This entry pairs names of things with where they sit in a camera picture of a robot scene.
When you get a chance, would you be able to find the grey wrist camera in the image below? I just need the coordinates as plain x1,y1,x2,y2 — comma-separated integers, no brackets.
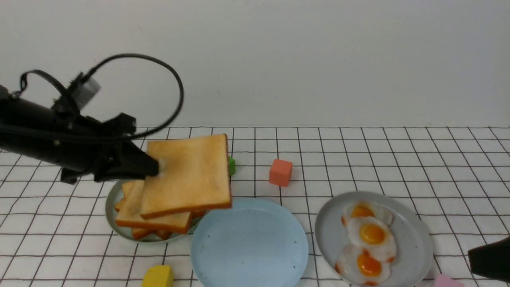
67,73,101,111

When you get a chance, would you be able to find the white checkered tablecloth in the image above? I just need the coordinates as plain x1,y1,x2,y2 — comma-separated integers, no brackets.
0,127,510,287

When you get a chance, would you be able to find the yellow cube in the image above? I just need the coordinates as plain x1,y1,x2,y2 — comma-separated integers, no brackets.
141,265,175,287

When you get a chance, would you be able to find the grey plate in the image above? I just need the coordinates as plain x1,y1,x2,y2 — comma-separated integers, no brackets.
314,191,434,287

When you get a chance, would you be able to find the green cube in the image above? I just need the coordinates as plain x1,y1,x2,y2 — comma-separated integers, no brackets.
228,156,236,177

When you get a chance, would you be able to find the toast slice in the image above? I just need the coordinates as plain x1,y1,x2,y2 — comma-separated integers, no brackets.
140,133,232,219
115,181,192,234
115,181,205,239

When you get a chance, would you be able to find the light blue plate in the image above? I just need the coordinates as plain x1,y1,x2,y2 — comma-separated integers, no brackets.
190,198,308,287

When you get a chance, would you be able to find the salmon red cube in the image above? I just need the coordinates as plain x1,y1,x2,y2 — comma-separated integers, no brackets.
269,159,293,187

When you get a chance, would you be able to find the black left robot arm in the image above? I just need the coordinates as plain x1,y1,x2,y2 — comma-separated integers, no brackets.
1,87,160,184

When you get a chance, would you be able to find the black cable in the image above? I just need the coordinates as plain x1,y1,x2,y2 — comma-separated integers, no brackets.
0,53,185,144

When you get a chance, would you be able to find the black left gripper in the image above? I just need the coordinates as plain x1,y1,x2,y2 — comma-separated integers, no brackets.
53,113,160,184

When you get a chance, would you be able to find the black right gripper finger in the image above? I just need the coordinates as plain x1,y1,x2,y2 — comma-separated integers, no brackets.
468,237,510,282

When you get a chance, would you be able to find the green plate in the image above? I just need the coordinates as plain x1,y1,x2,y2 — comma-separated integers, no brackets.
104,180,207,245

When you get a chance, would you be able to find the fried egg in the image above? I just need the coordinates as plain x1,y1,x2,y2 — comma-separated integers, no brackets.
346,217,397,263
341,201,394,226
334,244,391,286

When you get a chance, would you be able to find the pink cube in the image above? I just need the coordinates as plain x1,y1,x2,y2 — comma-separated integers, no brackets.
432,274,464,287

